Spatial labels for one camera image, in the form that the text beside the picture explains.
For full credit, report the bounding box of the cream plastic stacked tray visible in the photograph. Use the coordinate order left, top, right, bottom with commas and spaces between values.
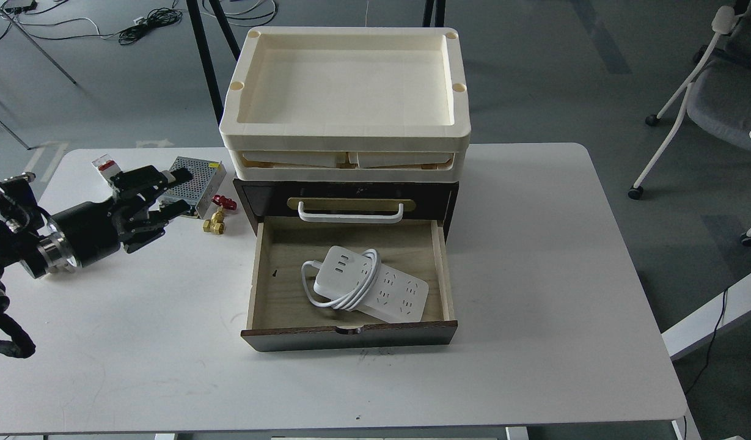
219, 27, 471, 183

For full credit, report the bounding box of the black cable bundle on floor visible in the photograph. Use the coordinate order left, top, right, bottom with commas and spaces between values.
117, 7, 184, 46

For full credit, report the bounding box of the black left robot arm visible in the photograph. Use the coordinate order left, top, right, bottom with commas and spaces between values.
0, 162, 192, 358

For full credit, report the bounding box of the white circuit breaker red switch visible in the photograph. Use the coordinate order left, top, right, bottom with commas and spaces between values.
91, 154, 123, 186

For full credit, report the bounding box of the brass valve red handle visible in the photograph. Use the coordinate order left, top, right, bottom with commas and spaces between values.
202, 194, 238, 235

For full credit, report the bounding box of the open wooden drawer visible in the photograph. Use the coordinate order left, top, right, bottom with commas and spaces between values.
241, 217, 457, 353

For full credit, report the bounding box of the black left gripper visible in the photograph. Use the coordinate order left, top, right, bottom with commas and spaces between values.
109, 166, 194, 254

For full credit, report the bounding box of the white drawer handle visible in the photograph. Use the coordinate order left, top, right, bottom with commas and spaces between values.
297, 201, 405, 224

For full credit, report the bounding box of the metal mesh power supply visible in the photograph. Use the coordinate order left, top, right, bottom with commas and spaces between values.
158, 156, 226, 218

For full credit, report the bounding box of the white power strip with cable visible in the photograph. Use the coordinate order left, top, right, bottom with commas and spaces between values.
301, 246, 429, 323

